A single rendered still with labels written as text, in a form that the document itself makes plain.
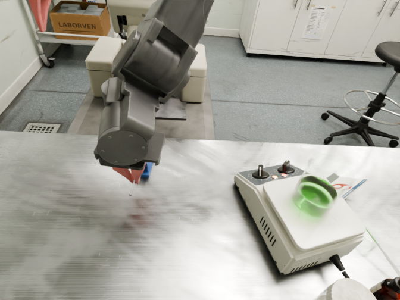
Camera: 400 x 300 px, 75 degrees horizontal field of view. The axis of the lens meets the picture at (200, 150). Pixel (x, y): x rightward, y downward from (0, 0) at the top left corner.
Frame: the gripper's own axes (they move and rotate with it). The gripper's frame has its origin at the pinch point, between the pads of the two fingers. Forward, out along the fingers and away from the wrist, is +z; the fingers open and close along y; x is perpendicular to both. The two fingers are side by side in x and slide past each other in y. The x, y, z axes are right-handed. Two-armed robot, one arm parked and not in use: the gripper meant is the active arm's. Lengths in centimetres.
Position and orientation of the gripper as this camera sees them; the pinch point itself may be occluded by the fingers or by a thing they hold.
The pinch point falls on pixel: (136, 178)
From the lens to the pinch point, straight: 50.5
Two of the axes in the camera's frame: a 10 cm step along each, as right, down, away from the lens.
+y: 9.9, 1.1, 0.0
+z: -0.8, 7.1, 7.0
